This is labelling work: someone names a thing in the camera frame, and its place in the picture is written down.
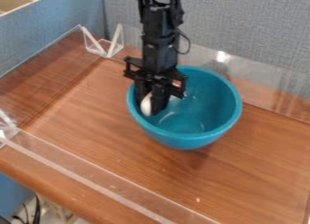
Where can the clear acrylic back barrier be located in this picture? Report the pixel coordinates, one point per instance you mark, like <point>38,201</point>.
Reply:
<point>265,74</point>

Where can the clear acrylic front barrier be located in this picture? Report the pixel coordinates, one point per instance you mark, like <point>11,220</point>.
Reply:
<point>37,151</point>

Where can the blue partition with wooden shelf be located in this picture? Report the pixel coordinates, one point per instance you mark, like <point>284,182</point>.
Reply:
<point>34,26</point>

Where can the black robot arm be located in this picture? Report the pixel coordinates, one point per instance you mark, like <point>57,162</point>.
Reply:
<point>161,18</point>

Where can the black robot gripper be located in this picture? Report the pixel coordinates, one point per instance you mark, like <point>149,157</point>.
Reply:
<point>154,70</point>

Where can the clear acrylic corner bracket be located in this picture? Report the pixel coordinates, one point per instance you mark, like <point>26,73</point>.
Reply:
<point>105,48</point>

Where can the clear acrylic barrier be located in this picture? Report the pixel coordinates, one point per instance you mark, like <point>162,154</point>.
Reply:
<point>265,74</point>
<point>37,151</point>

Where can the blue plastic bowl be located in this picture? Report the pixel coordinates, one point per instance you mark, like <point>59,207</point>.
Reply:
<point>197,120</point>

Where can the white brown toy mushroom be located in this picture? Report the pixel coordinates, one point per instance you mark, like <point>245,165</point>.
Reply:
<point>158,97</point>

